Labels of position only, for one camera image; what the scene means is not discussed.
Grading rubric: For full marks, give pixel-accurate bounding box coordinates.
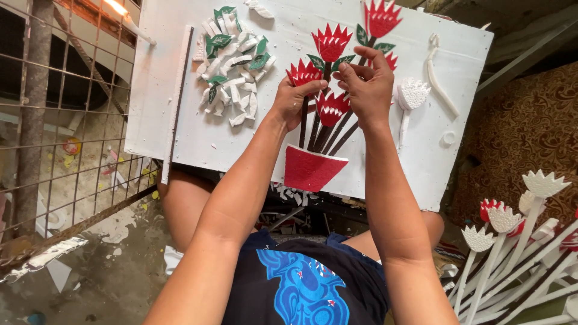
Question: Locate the silver foil strip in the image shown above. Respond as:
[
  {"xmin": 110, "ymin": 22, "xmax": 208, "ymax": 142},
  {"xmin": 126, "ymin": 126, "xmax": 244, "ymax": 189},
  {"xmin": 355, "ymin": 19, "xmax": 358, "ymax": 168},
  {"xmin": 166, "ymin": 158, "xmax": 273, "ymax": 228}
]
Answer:
[{"xmin": 0, "ymin": 237, "xmax": 89, "ymax": 285}]

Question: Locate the single white foam leaf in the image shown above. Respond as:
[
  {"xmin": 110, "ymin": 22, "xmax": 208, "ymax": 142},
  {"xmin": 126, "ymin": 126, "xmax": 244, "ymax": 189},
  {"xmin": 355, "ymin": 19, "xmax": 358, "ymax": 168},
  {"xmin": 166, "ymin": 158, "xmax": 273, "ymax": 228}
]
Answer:
[{"xmin": 244, "ymin": 0, "xmax": 275, "ymax": 20}]

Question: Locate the red foam flower pot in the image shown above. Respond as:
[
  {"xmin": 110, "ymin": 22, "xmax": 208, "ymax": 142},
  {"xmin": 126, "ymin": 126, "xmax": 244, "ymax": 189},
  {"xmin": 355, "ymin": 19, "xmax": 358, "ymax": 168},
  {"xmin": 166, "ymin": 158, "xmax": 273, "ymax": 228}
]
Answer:
[{"xmin": 283, "ymin": 144, "xmax": 350, "ymax": 194}]

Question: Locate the white curved foam stem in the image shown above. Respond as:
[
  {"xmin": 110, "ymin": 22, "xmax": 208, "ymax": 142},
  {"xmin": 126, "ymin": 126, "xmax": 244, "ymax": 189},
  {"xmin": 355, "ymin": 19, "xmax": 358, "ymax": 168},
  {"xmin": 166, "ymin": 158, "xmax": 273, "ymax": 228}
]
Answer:
[{"xmin": 426, "ymin": 32, "xmax": 461, "ymax": 119}]

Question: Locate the pile of white green foam leaves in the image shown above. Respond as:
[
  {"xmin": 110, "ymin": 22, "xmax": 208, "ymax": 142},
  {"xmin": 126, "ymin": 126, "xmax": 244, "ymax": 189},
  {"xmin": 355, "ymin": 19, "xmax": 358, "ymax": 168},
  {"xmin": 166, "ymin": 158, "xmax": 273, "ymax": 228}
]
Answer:
[{"xmin": 192, "ymin": 5, "xmax": 277, "ymax": 128}]

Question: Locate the person's left hand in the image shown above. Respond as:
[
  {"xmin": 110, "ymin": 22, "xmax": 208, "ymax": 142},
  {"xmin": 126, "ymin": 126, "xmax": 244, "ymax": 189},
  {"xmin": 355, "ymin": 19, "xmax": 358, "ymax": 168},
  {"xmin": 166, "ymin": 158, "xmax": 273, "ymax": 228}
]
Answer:
[{"xmin": 271, "ymin": 74, "xmax": 329, "ymax": 134}]

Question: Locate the red foam flower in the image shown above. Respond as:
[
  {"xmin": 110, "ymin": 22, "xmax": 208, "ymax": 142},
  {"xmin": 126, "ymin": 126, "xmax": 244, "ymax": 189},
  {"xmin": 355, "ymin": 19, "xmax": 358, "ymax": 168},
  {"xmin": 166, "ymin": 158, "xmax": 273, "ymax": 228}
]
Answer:
[
  {"xmin": 285, "ymin": 58, "xmax": 324, "ymax": 88},
  {"xmin": 368, "ymin": 51, "xmax": 399, "ymax": 72},
  {"xmin": 314, "ymin": 90, "xmax": 352, "ymax": 128},
  {"xmin": 311, "ymin": 23, "xmax": 353, "ymax": 63},
  {"xmin": 363, "ymin": 0, "xmax": 403, "ymax": 39}
]

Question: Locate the white foam flower with stem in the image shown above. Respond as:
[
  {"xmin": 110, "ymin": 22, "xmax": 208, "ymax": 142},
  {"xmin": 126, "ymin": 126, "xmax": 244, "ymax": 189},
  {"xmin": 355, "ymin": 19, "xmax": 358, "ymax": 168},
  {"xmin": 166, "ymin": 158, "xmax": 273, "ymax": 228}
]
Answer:
[{"xmin": 396, "ymin": 77, "xmax": 432, "ymax": 148}]

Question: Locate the dark brown foam stem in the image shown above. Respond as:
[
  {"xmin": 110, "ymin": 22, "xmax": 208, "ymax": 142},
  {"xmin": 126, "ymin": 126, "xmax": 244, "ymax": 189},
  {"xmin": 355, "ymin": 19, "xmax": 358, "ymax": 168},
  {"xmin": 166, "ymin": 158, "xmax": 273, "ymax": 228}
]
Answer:
[
  {"xmin": 328, "ymin": 36, "xmax": 378, "ymax": 157},
  {"xmin": 298, "ymin": 96, "xmax": 310, "ymax": 149},
  {"xmin": 307, "ymin": 61, "xmax": 333, "ymax": 152},
  {"xmin": 322, "ymin": 110, "xmax": 356, "ymax": 155}
]

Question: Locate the brown patterned cushion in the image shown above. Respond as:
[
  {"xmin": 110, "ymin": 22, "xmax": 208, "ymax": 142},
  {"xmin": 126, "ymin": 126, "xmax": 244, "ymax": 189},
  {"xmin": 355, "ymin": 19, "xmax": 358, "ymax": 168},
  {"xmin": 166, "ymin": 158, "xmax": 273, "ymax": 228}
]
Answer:
[{"xmin": 451, "ymin": 61, "xmax": 578, "ymax": 228}]

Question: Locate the rusty metal wire grate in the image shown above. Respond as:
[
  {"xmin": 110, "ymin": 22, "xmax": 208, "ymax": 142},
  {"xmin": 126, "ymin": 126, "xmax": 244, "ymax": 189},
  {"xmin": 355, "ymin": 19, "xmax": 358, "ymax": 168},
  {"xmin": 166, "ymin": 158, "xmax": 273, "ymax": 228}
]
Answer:
[{"xmin": 0, "ymin": 0, "xmax": 160, "ymax": 265}]

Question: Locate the person's right hand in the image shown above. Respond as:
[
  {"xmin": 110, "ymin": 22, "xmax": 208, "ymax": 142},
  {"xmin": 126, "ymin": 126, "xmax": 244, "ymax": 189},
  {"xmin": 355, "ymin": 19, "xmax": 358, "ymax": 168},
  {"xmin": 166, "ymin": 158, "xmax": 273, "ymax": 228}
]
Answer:
[{"xmin": 332, "ymin": 45, "xmax": 396, "ymax": 132}]

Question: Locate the dark blue printed shirt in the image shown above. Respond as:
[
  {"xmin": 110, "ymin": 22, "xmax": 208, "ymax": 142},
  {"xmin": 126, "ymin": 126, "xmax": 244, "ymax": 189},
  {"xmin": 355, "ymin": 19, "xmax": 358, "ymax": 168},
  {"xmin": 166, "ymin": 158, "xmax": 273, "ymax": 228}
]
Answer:
[{"xmin": 221, "ymin": 229, "xmax": 392, "ymax": 325}]

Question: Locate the heap of foam flowers on stems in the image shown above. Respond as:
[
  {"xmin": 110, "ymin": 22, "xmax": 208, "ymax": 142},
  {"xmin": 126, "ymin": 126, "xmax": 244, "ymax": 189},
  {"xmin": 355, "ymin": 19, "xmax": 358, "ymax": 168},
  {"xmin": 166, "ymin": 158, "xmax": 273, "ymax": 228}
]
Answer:
[{"xmin": 445, "ymin": 169, "xmax": 578, "ymax": 325}]

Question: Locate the grey metal bar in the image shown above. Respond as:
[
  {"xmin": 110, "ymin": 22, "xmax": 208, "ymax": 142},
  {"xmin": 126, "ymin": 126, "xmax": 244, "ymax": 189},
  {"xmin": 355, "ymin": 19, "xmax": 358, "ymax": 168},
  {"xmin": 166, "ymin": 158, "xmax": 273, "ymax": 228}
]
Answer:
[{"xmin": 475, "ymin": 17, "xmax": 578, "ymax": 93}]

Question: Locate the white lit tube lamp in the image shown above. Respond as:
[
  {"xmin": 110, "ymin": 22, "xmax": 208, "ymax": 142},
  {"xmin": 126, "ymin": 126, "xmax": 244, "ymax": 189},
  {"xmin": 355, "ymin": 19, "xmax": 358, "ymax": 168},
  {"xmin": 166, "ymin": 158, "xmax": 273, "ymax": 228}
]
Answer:
[{"xmin": 103, "ymin": 0, "xmax": 157, "ymax": 47}]

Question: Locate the white foam work board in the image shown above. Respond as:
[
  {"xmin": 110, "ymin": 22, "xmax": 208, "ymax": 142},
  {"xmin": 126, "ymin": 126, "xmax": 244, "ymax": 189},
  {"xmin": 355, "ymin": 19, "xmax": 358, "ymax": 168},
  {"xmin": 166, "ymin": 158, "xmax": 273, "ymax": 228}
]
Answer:
[{"xmin": 124, "ymin": 0, "xmax": 495, "ymax": 213}]

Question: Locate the pile of white foam scraps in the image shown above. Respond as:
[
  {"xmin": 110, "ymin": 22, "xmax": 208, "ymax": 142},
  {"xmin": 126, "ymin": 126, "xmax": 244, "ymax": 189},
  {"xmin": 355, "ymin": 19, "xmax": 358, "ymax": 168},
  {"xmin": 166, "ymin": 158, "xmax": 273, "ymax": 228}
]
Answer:
[{"xmin": 270, "ymin": 181, "xmax": 318, "ymax": 208}]

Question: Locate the white paper scrap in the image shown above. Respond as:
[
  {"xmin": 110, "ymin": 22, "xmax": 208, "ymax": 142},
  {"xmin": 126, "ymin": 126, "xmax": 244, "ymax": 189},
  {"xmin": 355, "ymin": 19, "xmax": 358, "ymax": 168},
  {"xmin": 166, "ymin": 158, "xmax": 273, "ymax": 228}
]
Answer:
[{"xmin": 45, "ymin": 258, "xmax": 73, "ymax": 294}]

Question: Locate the person's left leg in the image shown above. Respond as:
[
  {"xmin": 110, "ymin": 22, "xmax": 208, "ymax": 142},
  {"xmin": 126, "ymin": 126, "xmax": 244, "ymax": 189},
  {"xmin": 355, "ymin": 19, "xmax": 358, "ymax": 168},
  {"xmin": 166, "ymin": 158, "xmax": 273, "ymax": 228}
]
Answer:
[{"xmin": 156, "ymin": 169, "xmax": 215, "ymax": 254}]

